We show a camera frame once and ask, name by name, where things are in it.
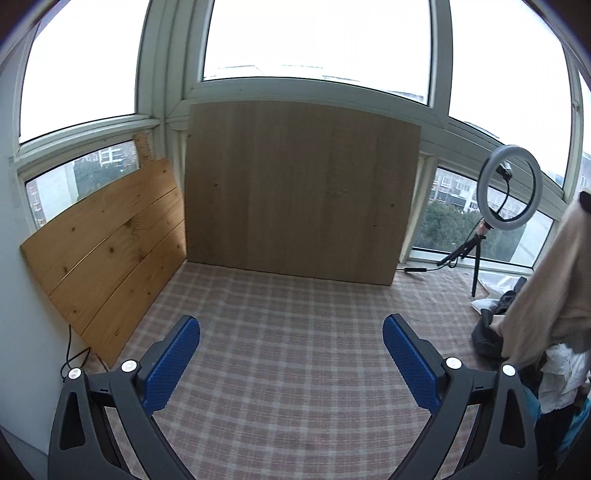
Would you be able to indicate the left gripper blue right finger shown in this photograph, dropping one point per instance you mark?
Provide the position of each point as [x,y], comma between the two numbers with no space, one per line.
[501,444]

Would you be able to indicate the pink plaid table cloth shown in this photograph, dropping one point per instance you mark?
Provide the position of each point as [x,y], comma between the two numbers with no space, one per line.
[291,378]

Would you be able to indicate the blue garment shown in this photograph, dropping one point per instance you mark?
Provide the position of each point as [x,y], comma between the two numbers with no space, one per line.
[556,431]

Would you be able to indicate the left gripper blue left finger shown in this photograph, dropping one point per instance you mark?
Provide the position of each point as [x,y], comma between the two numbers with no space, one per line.
[82,443]

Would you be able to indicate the white ring light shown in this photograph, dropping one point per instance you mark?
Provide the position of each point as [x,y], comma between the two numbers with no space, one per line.
[498,163]

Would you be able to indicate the pine plank board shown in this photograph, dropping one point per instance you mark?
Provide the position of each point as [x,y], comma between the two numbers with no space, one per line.
[104,260]

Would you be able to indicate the white garment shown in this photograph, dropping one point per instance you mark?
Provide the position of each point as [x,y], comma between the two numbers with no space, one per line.
[564,373]

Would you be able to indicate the beige knit sweater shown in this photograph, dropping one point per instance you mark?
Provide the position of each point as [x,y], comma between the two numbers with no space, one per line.
[554,305]

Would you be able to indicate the black tripod stand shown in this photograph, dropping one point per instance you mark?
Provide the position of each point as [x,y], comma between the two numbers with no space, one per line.
[473,243]

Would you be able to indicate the black garment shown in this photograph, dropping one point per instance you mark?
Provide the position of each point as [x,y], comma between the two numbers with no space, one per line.
[486,341]

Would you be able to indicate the large light wood board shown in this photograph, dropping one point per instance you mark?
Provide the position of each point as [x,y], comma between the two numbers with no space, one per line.
[299,189]

